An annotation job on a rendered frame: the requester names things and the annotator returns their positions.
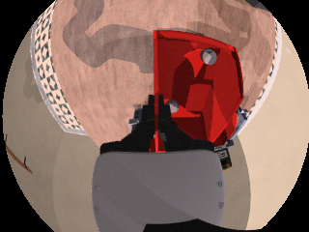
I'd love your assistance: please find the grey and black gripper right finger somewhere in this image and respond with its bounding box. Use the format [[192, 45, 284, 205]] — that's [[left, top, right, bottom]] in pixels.
[[158, 95, 214, 152]]

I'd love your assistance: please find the grey metal disc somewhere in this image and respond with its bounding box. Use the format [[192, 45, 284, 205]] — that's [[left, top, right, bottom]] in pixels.
[[200, 48, 217, 65]]

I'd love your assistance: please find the dark grey disc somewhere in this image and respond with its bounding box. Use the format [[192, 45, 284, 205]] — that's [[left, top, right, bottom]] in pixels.
[[166, 100, 180, 113]]

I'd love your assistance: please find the red bin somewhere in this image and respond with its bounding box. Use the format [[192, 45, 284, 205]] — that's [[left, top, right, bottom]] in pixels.
[[154, 30, 243, 152], [213, 112, 237, 147], [150, 139, 155, 152]]

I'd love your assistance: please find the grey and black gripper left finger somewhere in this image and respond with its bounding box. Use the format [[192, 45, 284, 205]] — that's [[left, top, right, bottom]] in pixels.
[[100, 95, 155, 154]]

